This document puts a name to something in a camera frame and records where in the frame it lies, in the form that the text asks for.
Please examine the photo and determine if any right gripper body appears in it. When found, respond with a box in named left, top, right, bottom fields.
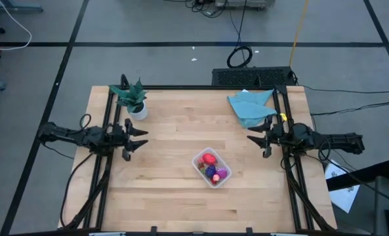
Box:
left=263, top=115, right=290, bottom=159

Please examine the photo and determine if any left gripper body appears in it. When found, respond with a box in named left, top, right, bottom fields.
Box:
left=111, top=118, right=133, bottom=162

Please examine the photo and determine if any large red round fruit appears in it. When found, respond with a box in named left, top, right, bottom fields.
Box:
left=202, top=153, right=218, bottom=166

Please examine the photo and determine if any clear plastic tupperware container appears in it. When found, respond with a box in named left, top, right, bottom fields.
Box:
left=191, top=146, right=233, bottom=189

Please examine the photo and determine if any green plant in white pot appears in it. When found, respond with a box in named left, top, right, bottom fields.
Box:
left=108, top=77, right=149, bottom=121

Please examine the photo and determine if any light blue cloth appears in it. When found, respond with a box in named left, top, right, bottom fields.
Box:
left=226, top=88, right=278, bottom=129

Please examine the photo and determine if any white paper sheet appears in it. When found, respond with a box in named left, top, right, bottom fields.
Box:
left=325, top=159, right=361, bottom=214

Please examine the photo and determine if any black beam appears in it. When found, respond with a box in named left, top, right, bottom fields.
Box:
left=327, top=160, right=389, bottom=193

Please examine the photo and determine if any grey equipment base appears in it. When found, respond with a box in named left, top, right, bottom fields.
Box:
left=215, top=0, right=276, bottom=8

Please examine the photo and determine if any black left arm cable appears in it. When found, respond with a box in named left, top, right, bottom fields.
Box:
left=79, top=113, right=93, bottom=132

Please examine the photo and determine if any black aluminium table frame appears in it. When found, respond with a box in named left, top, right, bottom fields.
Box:
left=58, top=73, right=338, bottom=236

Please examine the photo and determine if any black coiled floor cable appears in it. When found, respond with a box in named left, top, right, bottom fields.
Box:
left=226, top=0, right=253, bottom=69

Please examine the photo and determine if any black frame cable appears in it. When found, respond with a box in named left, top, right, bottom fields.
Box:
left=60, top=152, right=98, bottom=229

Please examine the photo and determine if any yellow hanging cable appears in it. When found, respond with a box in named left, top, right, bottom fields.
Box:
left=288, top=0, right=310, bottom=68

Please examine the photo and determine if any black cable bundle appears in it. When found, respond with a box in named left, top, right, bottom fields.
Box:
left=186, top=0, right=228, bottom=19

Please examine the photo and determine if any white cable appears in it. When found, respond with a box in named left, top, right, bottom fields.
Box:
left=0, top=0, right=33, bottom=52

